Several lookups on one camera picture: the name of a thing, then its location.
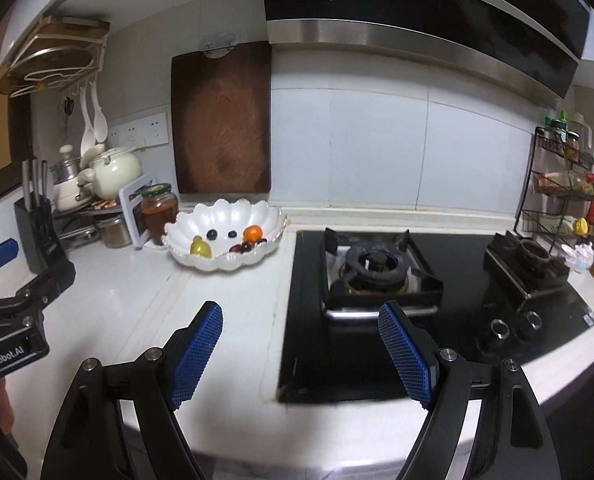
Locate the black gas stove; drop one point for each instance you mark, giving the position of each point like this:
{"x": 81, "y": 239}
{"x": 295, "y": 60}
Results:
{"x": 452, "y": 320}

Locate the steel pan with lid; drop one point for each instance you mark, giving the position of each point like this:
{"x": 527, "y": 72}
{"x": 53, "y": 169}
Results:
{"x": 79, "y": 231}

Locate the small steel pot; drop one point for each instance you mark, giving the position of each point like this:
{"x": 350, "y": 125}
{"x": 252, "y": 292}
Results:
{"x": 114, "y": 232}

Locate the black steel range hood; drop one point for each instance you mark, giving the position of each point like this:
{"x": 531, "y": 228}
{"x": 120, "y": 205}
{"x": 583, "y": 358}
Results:
{"x": 402, "y": 5}

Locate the white pot shelf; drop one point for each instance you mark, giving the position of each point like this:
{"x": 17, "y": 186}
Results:
{"x": 129, "y": 220}

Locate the black knife block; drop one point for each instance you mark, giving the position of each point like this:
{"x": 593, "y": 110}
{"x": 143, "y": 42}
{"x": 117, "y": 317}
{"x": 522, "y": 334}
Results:
{"x": 42, "y": 240}

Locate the person's left hand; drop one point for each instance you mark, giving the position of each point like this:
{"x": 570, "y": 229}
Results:
{"x": 2, "y": 402}

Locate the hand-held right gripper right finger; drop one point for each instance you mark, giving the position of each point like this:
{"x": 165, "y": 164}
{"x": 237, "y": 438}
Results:
{"x": 407, "y": 355}

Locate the beige seasoning packet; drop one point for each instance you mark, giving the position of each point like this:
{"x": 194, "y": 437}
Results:
{"x": 557, "y": 182}

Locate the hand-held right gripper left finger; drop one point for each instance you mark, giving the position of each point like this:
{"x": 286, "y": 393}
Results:
{"x": 197, "y": 355}

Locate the small white bottles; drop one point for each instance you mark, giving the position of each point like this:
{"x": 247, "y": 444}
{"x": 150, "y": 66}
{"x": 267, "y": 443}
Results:
{"x": 579, "y": 257}

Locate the white scalloped ceramic bowl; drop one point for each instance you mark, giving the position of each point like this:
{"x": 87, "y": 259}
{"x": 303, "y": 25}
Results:
{"x": 217, "y": 263}

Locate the steel pot white knob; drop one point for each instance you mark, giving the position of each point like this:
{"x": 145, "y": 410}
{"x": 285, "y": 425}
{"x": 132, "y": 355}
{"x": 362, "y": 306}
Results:
{"x": 67, "y": 185}

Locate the cream ceramic pot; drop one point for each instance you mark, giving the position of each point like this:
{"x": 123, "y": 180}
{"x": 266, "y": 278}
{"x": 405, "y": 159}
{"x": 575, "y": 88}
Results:
{"x": 114, "y": 172}

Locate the clear wall hook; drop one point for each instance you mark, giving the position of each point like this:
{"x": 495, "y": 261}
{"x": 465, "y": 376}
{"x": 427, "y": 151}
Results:
{"x": 219, "y": 44}

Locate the white wall outlet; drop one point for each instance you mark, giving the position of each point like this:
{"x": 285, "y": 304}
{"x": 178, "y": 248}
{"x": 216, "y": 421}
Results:
{"x": 154, "y": 129}
{"x": 124, "y": 135}

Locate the yellow cap bottle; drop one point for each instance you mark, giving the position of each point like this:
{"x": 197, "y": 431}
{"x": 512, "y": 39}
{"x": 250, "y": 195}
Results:
{"x": 574, "y": 225}

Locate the glass jar green lid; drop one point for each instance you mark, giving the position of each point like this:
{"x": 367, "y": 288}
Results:
{"x": 159, "y": 215}

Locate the dark base cabinet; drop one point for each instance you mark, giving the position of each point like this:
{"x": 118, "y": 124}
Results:
{"x": 587, "y": 425}

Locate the orange tangerine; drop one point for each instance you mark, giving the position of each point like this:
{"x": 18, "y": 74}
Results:
{"x": 253, "y": 233}

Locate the white plastic spoon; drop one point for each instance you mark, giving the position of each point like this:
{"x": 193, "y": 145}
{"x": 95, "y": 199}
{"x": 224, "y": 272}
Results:
{"x": 87, "y": 135}
{"x": 99, "y": 125}

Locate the dark wooden cutting board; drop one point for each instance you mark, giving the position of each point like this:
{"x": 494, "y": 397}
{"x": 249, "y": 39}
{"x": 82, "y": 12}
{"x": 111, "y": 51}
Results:
{"x": 222, "y": 120}

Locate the black kitchen scissors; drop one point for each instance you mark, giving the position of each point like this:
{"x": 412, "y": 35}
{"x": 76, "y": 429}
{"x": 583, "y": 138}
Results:
{"x": 68, "y": 110}

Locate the green apple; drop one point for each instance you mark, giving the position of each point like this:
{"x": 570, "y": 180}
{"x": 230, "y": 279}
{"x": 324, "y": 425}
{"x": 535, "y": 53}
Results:
{"x": 202, "y": 250}

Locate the white hanging wall rack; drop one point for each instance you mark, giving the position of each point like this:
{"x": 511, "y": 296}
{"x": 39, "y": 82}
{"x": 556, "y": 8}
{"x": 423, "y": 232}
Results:
{"x": 52, "y": 55}

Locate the wooden trivet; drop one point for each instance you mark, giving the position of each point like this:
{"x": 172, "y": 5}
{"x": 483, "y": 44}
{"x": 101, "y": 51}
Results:
{"x": 107, "y": 204}

